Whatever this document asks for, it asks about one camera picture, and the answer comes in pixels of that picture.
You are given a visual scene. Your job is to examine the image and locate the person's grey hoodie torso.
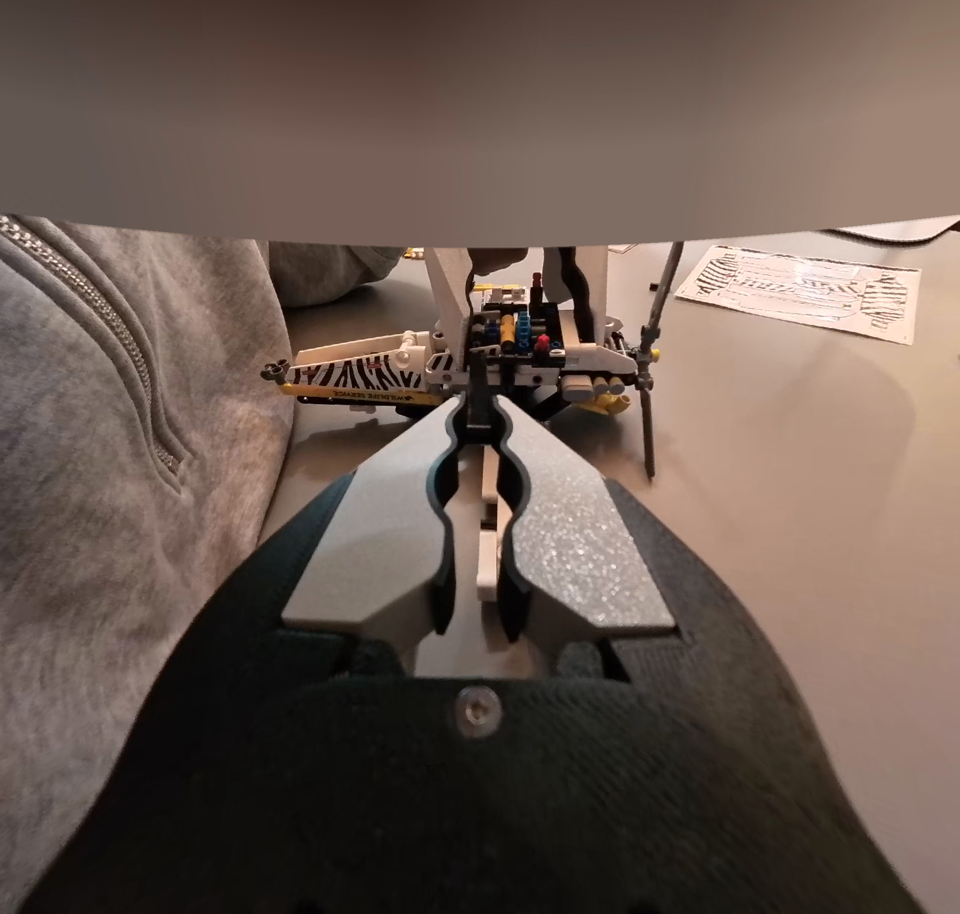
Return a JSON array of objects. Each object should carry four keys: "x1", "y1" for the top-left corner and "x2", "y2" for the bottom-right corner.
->
[{"x1": 0, "y1": 215, "x2": 295, "y2": 914}]

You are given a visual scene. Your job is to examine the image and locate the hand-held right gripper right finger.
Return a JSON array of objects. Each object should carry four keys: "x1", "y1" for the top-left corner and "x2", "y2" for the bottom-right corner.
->
[{"x1": 489, "y1": 395, "x2": 678, "y2": 676}]

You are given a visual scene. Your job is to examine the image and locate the person's left forearm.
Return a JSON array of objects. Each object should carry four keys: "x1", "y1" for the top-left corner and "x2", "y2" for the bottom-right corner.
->
[{"x1": 268, "y1": 242, "x2": 406, "y2": 307}]

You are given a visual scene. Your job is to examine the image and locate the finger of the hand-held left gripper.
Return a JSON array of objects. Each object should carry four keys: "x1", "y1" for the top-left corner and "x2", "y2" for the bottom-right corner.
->
[
  {"x1": 543, "y1": 248, "x2": 609, "y2": 346},
  {"x1": 426, "y1": 248, "x2": 481, "y2": 363}
]

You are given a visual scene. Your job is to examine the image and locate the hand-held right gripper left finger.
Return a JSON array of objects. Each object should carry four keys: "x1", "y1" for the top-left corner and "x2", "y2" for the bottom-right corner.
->
[{"x1": 283, "y1": 396, "x2": 477, "y2": 678}]

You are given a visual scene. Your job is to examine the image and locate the zebra sticker sheet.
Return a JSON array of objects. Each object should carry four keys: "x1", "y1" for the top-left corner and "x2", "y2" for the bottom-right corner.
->
[{"x1": 675, "y1": 246, "x2": 922, "y2": 346}]

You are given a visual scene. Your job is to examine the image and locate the zebra striped lego airplane model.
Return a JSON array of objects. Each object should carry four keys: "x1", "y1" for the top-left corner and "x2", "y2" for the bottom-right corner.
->
[{"x1": 262, "y1": 242, "x2": 685, "y2": 481}]

